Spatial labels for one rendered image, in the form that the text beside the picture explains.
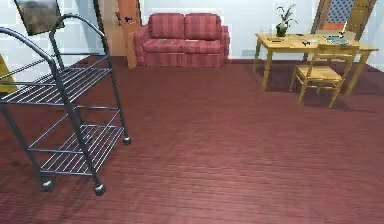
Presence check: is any orange wooden room door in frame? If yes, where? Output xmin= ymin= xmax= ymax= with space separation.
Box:
xmin=116 ymin=0 xmax=143 ymax=70

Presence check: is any yellow wooden chair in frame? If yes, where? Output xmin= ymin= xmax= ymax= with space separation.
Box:
xmin=289 ymin=43 xmax=361 ymax=109

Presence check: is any red two-seat sofa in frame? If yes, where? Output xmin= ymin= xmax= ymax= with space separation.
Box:
xmin=133 ymin=12 xmax=231 ymax=69

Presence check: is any dark framed wall picture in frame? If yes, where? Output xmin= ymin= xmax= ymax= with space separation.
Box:
xmin=13 ymin=0 xmax=65 ymax=37

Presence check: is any yellow wooden dining table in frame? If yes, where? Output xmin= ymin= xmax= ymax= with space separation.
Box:
xmin=252 ymin=32 xmax=380 ymax=97

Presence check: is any grey metal wire cart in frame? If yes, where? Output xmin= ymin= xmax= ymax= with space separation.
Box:
xmin=0 ymin=13 xmax=132 ymax=197

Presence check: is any yellow furniture piece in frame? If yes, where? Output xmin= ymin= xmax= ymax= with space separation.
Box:
xmin=0 ymin=54 xmax=18 ymax=94

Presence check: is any green potted house plant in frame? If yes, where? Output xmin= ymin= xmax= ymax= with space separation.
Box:
xmin=275 ymin=3 xmax=299 ymax=38

